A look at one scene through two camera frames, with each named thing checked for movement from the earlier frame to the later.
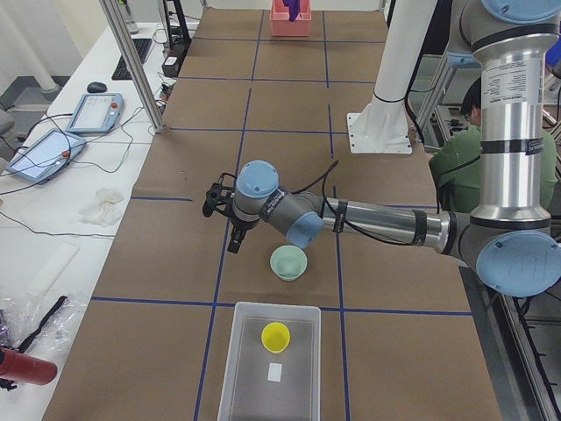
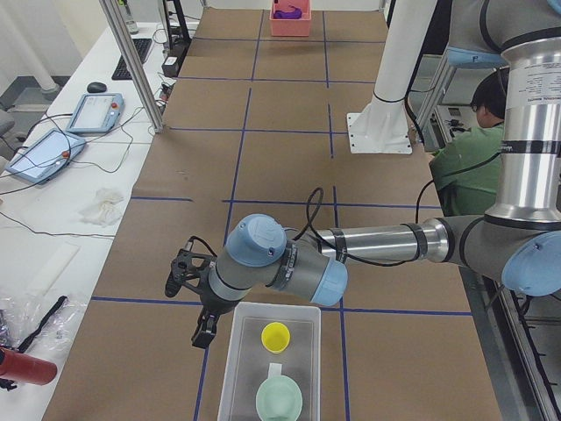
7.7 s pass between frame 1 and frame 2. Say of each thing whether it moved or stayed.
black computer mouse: stayed
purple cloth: moved
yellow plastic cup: stayed
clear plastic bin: stayed
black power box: stayed
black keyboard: stayed
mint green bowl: moved
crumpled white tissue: stayed
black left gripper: moved
